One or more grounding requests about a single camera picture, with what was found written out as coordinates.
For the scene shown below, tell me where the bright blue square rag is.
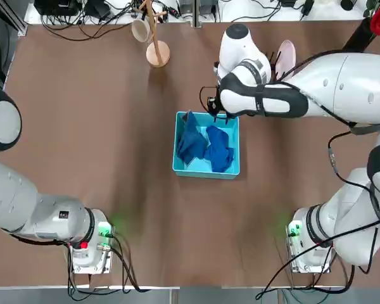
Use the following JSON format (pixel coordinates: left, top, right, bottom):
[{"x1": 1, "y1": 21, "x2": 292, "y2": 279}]
[{"x1": 203, "y1": 125, "x2": 236, "y2": 174}]

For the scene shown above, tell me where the black base cable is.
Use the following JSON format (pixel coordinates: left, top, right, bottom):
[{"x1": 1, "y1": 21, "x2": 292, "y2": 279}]
[
  {"x1": 288, "y1": 250, "x2": 356, "y2": 294},
  {"x1": 65, "y1": 234, "x2": 180, "y2": 300}
]

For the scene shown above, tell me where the aluminium frame post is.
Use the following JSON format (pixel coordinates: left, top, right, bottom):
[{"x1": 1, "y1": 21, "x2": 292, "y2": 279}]
[{"x1": 191, "y1": 0, "x2": 204, "y2": 29}]

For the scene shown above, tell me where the black vase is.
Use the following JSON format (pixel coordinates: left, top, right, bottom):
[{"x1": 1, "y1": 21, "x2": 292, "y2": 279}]
[{"x1": 341, "y1": 16, "x2": 379, "y2": 53}]

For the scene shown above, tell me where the wooden mug stand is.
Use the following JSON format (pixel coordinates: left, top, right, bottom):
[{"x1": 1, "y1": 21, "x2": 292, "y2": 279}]
[{"x1": 137, "y1": 0, "x2": 172, "y2": 68}]

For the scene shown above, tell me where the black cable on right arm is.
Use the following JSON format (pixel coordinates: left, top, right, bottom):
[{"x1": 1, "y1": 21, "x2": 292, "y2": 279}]
[{"x1": 198, "y1": 53, "x2": 380, "y2": 300}]

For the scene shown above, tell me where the black table cable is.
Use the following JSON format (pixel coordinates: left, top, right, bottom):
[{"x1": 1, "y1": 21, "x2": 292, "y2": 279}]
[
  {"x1": 40, "y1": 12, "x2": 137, "y2": 42},
  {"x1": 77, "y1": 12, "x2": 137, "y2": 37}
]

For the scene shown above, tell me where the pale pink round plate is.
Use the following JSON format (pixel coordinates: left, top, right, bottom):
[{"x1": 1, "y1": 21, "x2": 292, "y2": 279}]
[{"x1": 276, "y1": 39, "x2": 298, "y2": 77}]

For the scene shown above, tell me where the cyan plastic box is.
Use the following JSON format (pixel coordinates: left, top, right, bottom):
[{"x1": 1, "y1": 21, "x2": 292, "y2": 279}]
[{"x1": 171, "y1": 110, "x2": 242, "y2": 181}]

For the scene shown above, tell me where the dark blue square rag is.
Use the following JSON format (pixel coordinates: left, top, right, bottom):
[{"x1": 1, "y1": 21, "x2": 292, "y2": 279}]
[{"x1": 176, "y1": 110, "x2": 209, "y2": 165}]

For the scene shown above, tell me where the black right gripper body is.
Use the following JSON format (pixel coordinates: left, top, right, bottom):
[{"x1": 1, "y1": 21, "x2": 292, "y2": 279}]
[{"x1": 207, "y1": 94, "x2": 228, "y2": 120}]

